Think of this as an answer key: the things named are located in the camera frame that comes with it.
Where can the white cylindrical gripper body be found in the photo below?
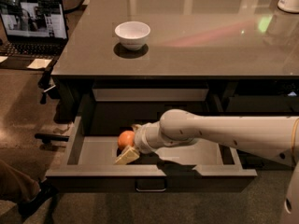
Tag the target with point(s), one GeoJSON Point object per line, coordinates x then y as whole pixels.
{"type": "Point", "coordinates": [140, 139]}

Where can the orange fruit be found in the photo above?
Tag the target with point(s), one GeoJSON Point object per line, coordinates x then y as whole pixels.
{"type": "Point", "coordinates": [125, 139]}

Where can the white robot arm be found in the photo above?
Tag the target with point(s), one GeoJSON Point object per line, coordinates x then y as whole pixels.
{"type": "Point", "coordinates": [272, 138]}

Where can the open grey top drawer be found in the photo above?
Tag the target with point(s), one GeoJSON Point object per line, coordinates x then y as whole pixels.
{"type": "Point", "coordinates": [88, 164]}

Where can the black chair base leg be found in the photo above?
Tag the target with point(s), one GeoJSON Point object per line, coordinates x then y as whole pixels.
{"type": "Point", "coordinates": [47, 138]}

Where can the black shoe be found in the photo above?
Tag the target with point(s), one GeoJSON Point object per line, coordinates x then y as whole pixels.
{"type": "Point", "coordinates": [47, 190]}

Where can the white ceramic bowl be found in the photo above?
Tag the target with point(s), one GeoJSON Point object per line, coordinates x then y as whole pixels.
{"type": "Point", "coordinates": [132, 35]}

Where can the dark lower side drawers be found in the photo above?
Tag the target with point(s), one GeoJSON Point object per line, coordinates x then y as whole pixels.
{"type": "Point", "coordinates": [264, 104]}

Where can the white paper note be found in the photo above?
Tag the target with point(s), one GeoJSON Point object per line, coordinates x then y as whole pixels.
{"type": "Point", "coordinates": [39, 64]}

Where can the person's brown trouser leg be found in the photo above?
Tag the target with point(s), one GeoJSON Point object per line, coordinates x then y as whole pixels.
{"type": "Point", "coordinates": [16, 186]}

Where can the open black laptop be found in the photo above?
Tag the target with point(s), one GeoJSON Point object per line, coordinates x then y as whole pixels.
{"type": "Point", "coordinates": [34, 28]}

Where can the metal drawer handle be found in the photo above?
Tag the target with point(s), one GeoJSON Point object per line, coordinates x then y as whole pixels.
{"type": "Point", "coordinates": [150, 185]}

